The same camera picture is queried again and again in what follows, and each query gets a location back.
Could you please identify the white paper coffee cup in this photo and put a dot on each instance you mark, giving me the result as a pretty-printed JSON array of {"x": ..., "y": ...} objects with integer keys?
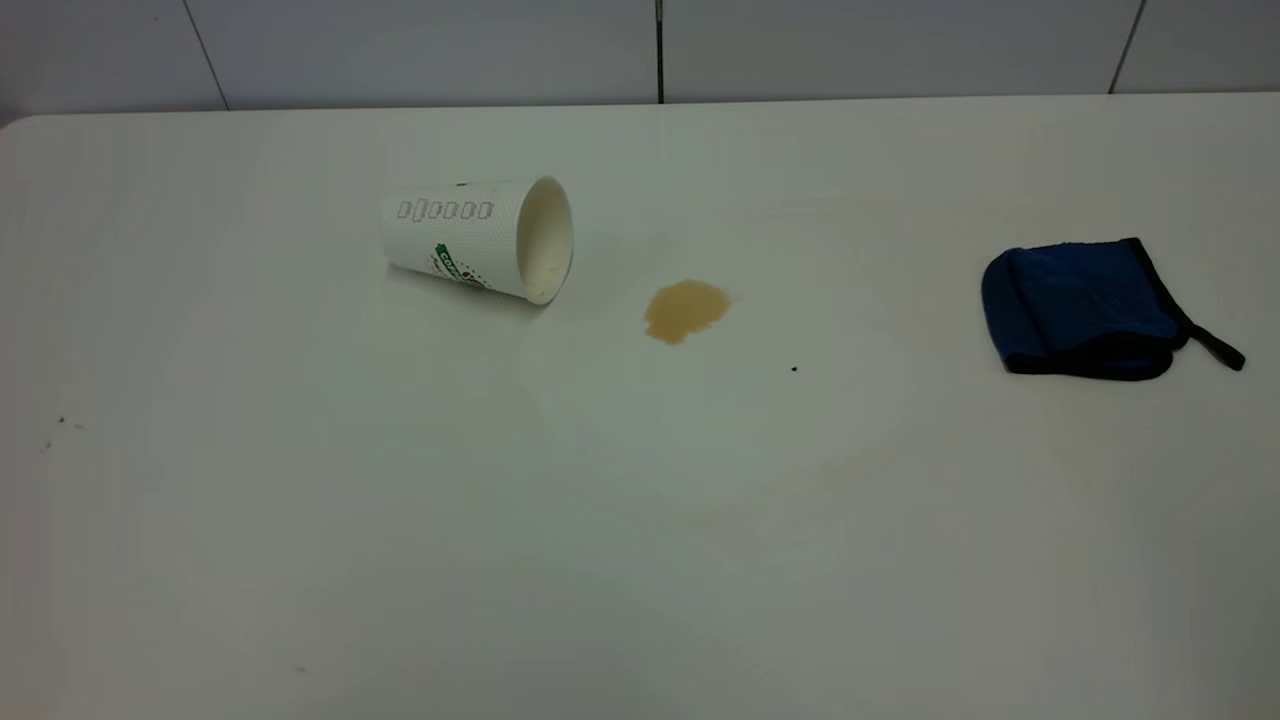
[{"x": 450, "y": 240}]

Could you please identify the blue cloth with black trim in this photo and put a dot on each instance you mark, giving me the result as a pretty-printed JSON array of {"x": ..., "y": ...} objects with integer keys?
[{"x": 1085, "y": 300}]

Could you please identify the brown coffee spill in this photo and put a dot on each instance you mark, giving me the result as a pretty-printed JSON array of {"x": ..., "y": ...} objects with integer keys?
[{"x": 685, "y": 310}]

